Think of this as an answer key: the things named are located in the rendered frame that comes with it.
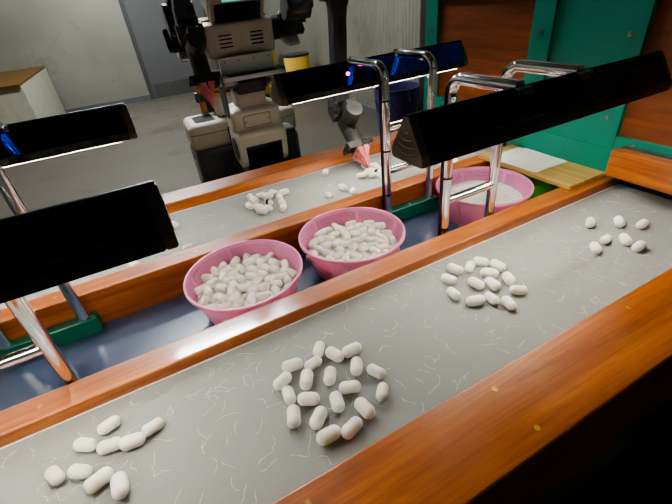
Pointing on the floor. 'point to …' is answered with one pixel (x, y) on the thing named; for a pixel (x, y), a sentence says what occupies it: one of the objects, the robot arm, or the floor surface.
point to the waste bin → (399, 100)
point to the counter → (27, 95)
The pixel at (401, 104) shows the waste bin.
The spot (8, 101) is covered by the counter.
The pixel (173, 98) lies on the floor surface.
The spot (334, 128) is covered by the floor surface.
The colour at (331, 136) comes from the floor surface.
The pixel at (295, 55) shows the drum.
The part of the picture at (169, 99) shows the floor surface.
